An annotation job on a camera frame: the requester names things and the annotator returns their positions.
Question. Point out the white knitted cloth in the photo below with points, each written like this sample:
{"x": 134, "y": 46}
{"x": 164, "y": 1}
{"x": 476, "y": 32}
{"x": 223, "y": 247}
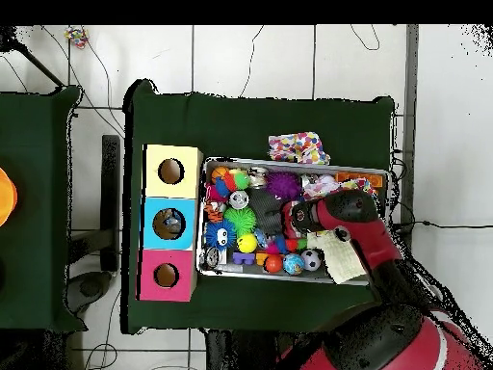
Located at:
{"x": 345, "y": 258}

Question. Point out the polka dot cloth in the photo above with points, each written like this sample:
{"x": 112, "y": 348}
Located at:
{"x": 358, "y": 185}
{"x": 299, "y": 148}

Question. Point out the blue spiky ball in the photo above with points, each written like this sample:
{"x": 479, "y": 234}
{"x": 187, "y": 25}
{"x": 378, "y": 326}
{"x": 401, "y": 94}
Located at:
{"x": 219, "y": 235}

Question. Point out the clear plastic bottle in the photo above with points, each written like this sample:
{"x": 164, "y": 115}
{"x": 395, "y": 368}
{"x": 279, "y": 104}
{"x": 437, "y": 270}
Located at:
{"x": 171, "y": 224}

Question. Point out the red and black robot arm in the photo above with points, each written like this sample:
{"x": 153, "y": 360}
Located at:
{"x": 370, "y": 231}

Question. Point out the wooden box with three holes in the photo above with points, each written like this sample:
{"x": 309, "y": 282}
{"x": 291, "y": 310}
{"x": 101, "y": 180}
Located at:
{"x": 189, "y": 181}

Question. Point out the purple spiky ball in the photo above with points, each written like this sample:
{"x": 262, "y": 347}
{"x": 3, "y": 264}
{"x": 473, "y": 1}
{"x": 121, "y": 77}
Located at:
{"x": 285, "y": 185}

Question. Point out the small soccer ball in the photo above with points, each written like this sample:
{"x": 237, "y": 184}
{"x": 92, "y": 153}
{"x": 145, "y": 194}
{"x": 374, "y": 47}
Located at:
{"x": 311, "y": 259}

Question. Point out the small globe print ball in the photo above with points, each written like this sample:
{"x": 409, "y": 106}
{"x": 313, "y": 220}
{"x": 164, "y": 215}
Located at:
{"x": 293, "y": 264}

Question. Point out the small red ball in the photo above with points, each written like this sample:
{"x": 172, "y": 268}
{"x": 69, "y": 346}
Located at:
{"x": 273, "y": 264}

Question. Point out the yellow ball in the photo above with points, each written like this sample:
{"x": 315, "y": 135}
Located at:
{"x": 246, "y": 243}

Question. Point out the green spiky ball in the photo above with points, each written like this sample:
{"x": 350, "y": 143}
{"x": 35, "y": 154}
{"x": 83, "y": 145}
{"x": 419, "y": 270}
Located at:
{"x": 240, "y": 220}

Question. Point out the rainbow spiky caterpillar toy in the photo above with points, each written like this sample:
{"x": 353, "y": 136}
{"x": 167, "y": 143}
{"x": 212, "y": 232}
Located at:
{"x": 227, "y": 183}

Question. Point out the orange striped tiger toy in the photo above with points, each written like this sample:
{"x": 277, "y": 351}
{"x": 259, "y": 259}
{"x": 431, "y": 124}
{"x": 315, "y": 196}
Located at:
{"x": 209, "y": 212}

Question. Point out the green cloth side table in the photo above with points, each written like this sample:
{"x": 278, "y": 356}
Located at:
{"x": 38, "y": 193}

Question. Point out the small colourful floor toy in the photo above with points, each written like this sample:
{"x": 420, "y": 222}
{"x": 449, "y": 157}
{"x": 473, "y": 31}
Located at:
{"x": 75, "y": 35}

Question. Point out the orange round object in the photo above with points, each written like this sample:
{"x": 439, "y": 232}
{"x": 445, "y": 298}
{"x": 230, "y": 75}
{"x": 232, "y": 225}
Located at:
{"x": 6, "y": 196}

